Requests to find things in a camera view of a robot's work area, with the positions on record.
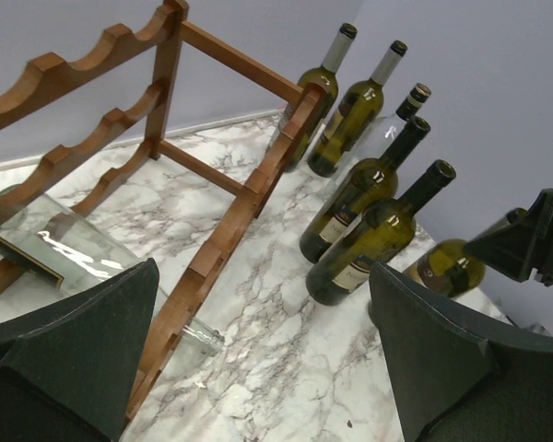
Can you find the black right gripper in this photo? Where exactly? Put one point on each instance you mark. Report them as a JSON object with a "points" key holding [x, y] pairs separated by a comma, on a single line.
{"points": [[519, 242]]}

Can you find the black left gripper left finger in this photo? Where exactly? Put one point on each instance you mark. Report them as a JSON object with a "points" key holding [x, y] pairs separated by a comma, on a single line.
{"points": [[67, 370]]}

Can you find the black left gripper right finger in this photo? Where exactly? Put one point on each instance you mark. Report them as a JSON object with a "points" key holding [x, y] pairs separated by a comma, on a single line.
{"points": [[457, 374]]}

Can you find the green bottle brown label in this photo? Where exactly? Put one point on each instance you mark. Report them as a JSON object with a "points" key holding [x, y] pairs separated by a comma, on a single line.
{"points": [[455, 266]]}

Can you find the dark green wine bottle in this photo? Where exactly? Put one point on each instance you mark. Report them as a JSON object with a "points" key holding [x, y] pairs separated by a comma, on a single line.
{"points": [[384, 229], [368, 181]]}

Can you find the clear glass wine bottle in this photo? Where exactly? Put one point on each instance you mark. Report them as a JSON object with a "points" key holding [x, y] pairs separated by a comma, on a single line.
{"points": [[62, 247]]}

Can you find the clear bottle black cap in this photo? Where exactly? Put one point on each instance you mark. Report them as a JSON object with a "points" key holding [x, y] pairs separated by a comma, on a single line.
{"points": [[378, 136]]}

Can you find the green bottle silver foil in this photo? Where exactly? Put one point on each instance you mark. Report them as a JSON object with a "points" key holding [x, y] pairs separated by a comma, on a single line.
{"points": [[323, 75], [360, 105]]}

